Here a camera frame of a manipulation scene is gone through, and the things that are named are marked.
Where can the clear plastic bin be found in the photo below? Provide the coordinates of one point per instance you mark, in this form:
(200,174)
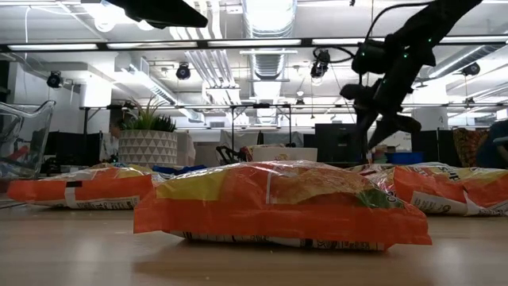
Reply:
(28,131)

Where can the blue background bin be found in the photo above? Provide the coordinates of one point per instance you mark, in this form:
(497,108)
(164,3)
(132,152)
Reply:
(405,158)

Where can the black beam with light strips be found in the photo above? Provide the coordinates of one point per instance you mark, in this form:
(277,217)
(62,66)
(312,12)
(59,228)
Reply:
(202,43)

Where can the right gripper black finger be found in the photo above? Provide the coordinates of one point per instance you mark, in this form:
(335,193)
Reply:
(363,123)
(383,133)

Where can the blue Maruchan noodle pack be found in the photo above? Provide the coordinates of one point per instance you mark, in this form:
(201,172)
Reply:
(178,169)

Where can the succulent in white patterned pot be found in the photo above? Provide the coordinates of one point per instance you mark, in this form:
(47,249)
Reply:
(147,147)

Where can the orange patterned fabric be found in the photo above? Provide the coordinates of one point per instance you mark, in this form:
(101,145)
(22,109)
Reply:
(470,147)

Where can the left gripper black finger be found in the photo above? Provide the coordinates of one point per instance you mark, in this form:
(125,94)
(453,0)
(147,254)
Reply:
(170,14)

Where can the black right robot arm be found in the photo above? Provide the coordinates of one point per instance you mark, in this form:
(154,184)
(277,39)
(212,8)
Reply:
(420,43)

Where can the orange Maruchan noodle pack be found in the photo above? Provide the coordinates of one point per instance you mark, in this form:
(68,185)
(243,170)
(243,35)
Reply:
(436,186)
(103,188)
(278,222)

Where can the black background monitor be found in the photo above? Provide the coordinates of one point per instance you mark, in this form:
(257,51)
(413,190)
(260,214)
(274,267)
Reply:
(337,145)

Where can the black ceiling spotlight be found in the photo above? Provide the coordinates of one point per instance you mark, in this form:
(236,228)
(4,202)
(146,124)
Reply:
(54,79)
(183,71)
(320,63)
(471,69)

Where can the black background cabinet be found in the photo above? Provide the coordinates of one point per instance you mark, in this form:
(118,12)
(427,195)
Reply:
(432,147)

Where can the person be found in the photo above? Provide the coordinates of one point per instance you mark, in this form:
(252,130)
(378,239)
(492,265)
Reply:
(494,147)

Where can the white plastic bin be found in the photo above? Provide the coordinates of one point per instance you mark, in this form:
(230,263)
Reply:
(293,155)

